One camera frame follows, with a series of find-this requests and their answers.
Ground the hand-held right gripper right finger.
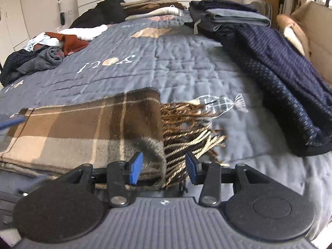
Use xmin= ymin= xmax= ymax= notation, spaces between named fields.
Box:
xmin=185 ymin=151 xmax=274 ymax=208

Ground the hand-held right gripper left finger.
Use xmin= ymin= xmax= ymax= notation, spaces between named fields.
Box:
xmin=56 ymin=152 xmax=144 ymax=208

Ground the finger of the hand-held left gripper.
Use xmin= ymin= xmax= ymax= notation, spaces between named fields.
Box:
xmin=0 ymin=116 xmax=27 ymax=131

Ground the brown plaid scarf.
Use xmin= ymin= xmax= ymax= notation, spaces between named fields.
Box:
xmin=0 ymin=87 xmax=229 ymax=191

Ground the crumpled navy dotted garment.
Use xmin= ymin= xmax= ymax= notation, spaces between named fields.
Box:
xmin=0 ymin=49 xmax=47 ymax=87

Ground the light blue garment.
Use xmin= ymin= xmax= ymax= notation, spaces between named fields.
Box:
xmin=24 ymin=32 xmax=63 ymax=52

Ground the rust red garment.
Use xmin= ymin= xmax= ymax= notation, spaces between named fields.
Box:
xmin=45 ymin=32 xmax=90 ymax=56

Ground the grey-blue quilt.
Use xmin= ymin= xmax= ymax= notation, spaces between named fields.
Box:
xmin=0 ymin=9 xmax=332 ymax=242

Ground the white wardrobe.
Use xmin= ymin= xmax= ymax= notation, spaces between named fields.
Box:
xmin=0 ymin=0 xmax=32 ymax=55

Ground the navy dotted scarf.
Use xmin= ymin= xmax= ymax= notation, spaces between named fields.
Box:
xmin=218 ymin=30 xmax=332 ymax=157

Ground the white garment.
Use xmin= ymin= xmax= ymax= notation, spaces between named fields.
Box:
xmin=57 ymin=24 xmax=108 ymax=41

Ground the black jacket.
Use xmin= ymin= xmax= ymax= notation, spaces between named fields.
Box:
xmin=70 ymin=0 xmax=126 ymax=28

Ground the folded grey-blue towel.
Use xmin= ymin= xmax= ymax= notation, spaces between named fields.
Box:
xmin=206 ymin=8 xmax=271 ymax=28

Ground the folded beige blanket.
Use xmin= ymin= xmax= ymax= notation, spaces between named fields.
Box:
xmin=121 ymin=0 xmax=187 ymax=15

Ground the folded navy garment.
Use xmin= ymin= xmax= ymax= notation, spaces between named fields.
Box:
xmin=189 ymin=0 xmax=258 ymax=15

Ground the white fan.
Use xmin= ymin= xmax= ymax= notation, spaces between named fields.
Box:
xmin=244 ymin=0 xmax=273 ymax=21

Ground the wicker basket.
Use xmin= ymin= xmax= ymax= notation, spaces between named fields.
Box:
xmin=276 ymin=13 xmax=310 ymax=57

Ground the large cardboard panel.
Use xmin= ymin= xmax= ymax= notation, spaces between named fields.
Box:
xmin=290 ymin=1 xmax=332 ymax=86

